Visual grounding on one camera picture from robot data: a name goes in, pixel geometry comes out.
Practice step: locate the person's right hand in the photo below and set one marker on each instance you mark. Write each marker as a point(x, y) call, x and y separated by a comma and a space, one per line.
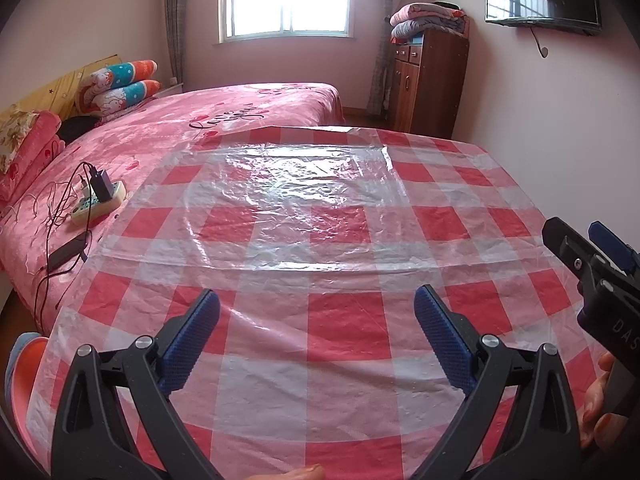
point(597, 405)

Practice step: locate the dark cloth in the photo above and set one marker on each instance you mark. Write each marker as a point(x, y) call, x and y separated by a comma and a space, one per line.
point(77, 127)

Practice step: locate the white plug adapter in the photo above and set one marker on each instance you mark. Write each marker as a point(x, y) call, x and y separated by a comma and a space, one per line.
point(85, 189)

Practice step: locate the red checked plastic tablecloth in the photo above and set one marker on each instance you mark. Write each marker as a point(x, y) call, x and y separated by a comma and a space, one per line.
point(325, 260)

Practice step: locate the black charger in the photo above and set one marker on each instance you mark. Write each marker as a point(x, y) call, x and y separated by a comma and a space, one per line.
point(102, 186)

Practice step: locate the orange plastic bucket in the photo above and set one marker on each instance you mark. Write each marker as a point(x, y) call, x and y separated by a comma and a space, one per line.
point(30, 385)

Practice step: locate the yellow wooden headboard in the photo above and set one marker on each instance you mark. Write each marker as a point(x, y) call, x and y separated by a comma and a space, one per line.
point(55, 85)

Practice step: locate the grey patterned curtain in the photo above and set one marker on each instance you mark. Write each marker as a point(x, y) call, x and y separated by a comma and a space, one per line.
point(176, 20)
point(384, 35)

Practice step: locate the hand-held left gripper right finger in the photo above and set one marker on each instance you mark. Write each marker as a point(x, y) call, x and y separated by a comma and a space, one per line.
point(445, 340)

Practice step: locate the rolled cartoon print pillow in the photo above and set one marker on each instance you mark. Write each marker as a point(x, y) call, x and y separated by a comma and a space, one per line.
point(120, 75)
point(130, 97)

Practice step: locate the cream power strip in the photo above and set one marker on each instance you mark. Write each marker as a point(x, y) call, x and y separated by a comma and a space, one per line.
point(95, 210)

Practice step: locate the person's left hand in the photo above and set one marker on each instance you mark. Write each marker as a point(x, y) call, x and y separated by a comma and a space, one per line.
point(295, 474)

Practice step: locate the pink folded quilt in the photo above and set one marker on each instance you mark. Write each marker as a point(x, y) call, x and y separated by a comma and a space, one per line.
point(42, 145)

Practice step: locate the pink folded blanket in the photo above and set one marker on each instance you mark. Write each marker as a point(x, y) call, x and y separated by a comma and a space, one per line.
point(425, 12)

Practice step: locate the bed with pink bedspread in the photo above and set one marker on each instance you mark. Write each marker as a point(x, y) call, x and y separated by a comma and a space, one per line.
point(200, 110)

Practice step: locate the black power brick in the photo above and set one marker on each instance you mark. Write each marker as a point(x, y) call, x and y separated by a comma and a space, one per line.
point(67, 251)

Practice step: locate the brown wooden cabinet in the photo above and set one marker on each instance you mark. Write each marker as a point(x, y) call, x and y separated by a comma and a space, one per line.
point(430, 85)

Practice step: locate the blue chair cushion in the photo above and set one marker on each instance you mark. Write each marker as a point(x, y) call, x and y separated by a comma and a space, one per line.
point(17, 355)

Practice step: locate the grey purple folded blanket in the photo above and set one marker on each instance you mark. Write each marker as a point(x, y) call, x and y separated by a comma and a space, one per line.
point(430, 30)

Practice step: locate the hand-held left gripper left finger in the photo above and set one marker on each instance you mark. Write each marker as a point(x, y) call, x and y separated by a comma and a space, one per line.
point(192, 345)

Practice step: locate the floral pillow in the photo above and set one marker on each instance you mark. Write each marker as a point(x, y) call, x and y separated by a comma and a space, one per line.
point(15, 135)

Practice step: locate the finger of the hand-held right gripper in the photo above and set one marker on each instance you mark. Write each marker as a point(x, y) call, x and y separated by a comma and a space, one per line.
point(565, 245)
point(612, 245)

